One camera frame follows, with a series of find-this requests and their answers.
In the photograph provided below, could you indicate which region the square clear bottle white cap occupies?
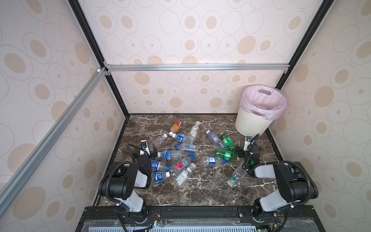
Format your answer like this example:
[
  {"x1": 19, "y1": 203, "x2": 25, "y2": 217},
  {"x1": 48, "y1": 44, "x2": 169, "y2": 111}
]
[{"x1": 174, "y1": 163, "x2": 197, "y2": 187}]

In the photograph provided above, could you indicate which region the clear bottle green white label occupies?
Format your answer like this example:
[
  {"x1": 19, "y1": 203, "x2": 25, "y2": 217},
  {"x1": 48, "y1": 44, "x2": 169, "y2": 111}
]
[{"x1": 187, "y1": 121, "x2": 201, "y2": 144}]

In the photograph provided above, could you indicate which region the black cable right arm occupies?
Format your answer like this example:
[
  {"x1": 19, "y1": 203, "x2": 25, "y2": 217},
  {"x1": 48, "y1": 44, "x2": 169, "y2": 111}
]
[{"x1": 246, "y1": 133, "x2": 319, "y2": 204}]

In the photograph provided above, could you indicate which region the clear unlabelled bottle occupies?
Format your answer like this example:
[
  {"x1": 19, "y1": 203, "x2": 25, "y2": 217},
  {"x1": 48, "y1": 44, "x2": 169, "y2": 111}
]
[{"x1": 150, "y1": 133, "x2": 168, "y2": 149}]

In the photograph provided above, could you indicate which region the clear bottle pink red label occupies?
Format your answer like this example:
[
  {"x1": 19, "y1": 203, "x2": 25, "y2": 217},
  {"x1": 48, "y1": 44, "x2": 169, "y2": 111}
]
[{"x1": 169, "y1": 155, "x2": 195, "y2": 175}]

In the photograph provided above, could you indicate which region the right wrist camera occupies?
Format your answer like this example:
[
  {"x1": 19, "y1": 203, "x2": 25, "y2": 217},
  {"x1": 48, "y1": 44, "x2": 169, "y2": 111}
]
[{"x1": 243, "y1": 136, "x2": 253, "y2": 151}]

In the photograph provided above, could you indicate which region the aluminium rail left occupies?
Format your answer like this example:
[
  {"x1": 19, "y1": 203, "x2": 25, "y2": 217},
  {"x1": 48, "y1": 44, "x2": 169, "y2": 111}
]
[{"x1": 1, "y1": 67, "x2": 107, "y2": 217}]

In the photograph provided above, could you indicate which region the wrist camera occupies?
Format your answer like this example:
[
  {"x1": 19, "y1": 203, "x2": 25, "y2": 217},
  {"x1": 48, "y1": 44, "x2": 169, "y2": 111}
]
[
  {"x1": 243, "y1": 136, "x2": 253, "y2": 151},
  {"x1": 140, "y1": 140, "x2": 150, "y2": 157}
]

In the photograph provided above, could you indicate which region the white waste bin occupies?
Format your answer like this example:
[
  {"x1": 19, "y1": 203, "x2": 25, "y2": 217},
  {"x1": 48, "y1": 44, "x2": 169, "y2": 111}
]
[{"x1": 235, "y1": 108, "x2": 273, "y2": 137}]

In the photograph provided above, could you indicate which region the clear bottle pale blue label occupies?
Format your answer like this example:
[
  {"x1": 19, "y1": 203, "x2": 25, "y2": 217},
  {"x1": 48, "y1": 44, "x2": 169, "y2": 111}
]
[{"x1": 175, "y1": 143, "x2": 200, "y2": 156}]

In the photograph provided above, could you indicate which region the green bottle upper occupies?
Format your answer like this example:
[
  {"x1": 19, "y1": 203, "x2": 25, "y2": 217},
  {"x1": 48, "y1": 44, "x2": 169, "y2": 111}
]
[{"x1": 220, "y1": 132, "x2": 236, "y2": 151}]

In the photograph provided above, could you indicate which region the clear bottle grey cap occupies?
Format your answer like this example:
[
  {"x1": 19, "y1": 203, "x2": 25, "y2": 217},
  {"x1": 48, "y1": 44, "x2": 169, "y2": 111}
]
[{"x1": 227, "y1": 164, "x2": 247, "y2": 187}]

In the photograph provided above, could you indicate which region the green bottle yellow cap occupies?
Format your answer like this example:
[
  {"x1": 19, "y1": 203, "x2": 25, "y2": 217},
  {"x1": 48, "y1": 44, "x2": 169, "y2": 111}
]
[{"x1": 214, "y1": 148, "x2": 240, "y2": 161}]

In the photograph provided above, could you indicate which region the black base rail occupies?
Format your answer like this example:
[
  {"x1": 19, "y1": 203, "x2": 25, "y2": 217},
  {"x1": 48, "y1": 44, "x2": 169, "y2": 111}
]
[{"x1": 76, "y1": 206, "x2": 325, "y2": 232}]

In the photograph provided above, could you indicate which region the crushed bottle blue label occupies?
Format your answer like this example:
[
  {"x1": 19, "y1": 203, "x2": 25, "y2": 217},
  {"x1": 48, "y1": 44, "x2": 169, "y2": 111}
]
[{"x1": 151, "y1": 160, "x2": 171, "y2": 172}]

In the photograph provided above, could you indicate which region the small crushed bottle blue cap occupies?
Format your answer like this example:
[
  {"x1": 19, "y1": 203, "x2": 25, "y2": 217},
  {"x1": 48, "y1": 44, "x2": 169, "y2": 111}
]
[{"x1": 200, "y1": 156, "x2": 227, "y2": 167}]

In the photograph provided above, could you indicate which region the orange red label bottle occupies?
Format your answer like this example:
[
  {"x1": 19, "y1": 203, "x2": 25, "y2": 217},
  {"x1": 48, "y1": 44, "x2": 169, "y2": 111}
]
[{"x1": 170, "y1": 120, "x2": 182, "y2": 134}]

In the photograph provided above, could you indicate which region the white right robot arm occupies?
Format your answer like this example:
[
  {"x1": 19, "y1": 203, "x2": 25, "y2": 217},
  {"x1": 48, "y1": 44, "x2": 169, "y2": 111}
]
[{"x1": 243, "y1": 143, "x2": 319, "y2": 218}]

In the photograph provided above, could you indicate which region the clear bottle blue label front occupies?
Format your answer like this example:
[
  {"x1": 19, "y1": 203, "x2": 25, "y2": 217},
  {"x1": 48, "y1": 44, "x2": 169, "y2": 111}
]
[{"x1": 152, "y1": 171, "x2": 170, "y2": 184}]

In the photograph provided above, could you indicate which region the clear bottle blue label white cap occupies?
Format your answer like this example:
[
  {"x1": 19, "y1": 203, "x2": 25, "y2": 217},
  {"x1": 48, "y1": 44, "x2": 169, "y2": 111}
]
[{"x1": 169, "y1": 132, "x2": 194, "y2": 144}]

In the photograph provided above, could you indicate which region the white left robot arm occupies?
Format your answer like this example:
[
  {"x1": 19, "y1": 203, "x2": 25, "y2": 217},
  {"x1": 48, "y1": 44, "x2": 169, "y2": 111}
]
[{"x1": 98, "y1": 155, "x2": 154, "y2": 216}]

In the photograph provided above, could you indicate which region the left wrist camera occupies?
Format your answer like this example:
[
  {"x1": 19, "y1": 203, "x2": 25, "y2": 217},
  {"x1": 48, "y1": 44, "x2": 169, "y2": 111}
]
[{"x1": 140, "y1": 140, "x2": 150, "y2": 157}]

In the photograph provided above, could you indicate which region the horizontal aluminium rail back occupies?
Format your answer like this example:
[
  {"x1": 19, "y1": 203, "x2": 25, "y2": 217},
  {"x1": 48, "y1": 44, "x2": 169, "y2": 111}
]
[{"x1": 107, "y1": 63, "x2": 290, "y2": 72}]

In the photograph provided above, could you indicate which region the pink bin liner bag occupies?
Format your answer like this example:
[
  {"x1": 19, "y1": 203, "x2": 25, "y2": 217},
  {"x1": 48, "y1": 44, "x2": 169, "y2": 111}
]
[{"x1": 240, "y1": 85, "x2": 288, "y2": 120}]

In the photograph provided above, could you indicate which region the clear bottle purple tint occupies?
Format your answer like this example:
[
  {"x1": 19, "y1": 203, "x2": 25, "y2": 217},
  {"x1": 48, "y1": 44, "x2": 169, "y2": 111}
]
[{"x1": 206, "y1": 130, "x2": 227, "y2": 150}]

